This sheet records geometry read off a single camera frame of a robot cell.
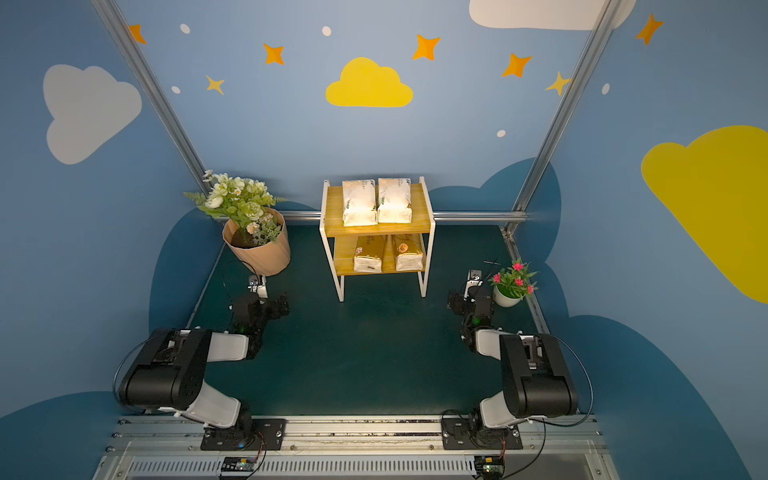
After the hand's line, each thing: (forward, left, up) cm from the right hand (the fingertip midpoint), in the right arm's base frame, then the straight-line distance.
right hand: (474, 287), depth 95 cm
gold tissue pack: (-2, +33, +17) cm, 37 cm away
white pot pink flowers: (-1, -10, +4) cm, 11 cm away
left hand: (-5, +66, 0) cm, 66 cm away
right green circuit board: (-47, 0, -10) cm, 48 cm away
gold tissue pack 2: (0, +22, +16) cm, 27 cm away
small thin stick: (+17, -11, -8) cm, 22 cm away
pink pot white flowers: (+10, +72, +11) cm, 73 cm away
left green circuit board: (-50, +62, -8) cm, 80 cm away
